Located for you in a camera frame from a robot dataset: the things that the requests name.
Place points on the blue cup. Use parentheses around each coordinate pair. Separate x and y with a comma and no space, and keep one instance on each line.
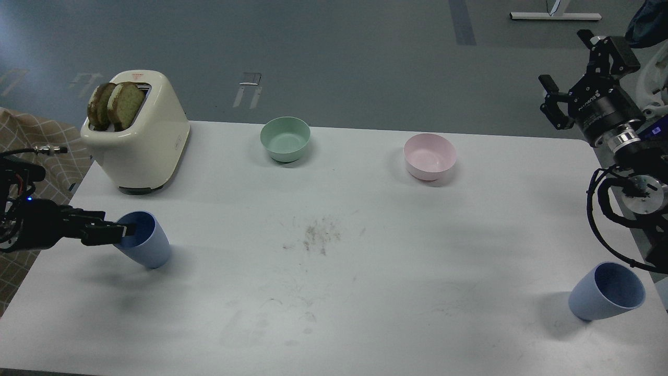
(609,289)
(148,246)

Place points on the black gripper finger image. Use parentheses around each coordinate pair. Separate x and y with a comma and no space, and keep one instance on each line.
(107,233)
(610,57)
(558,106)
(80,217)

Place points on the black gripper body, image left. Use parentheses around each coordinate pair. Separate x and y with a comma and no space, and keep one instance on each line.
(40,225)

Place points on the dark blue fabric item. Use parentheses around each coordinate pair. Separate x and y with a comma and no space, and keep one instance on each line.
(648,27)

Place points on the white desk leg base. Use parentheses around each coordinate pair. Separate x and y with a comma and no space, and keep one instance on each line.
(556,12)

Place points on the green bowl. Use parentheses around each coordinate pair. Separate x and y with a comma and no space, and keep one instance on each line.
(286,138)

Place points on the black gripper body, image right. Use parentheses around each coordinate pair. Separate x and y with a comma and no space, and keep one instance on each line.
(598,104)

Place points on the right toast slice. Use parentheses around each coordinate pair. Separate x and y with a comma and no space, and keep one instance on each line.
(124,104)

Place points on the white office chair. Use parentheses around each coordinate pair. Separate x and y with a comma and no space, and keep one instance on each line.
(651,86)

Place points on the pink bowl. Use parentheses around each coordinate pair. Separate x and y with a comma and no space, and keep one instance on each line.
(429,157)

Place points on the cream toaster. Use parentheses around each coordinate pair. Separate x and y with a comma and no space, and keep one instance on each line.
(144,156)

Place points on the beige checkered cloth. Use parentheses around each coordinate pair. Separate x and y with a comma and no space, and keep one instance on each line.
(64,174)

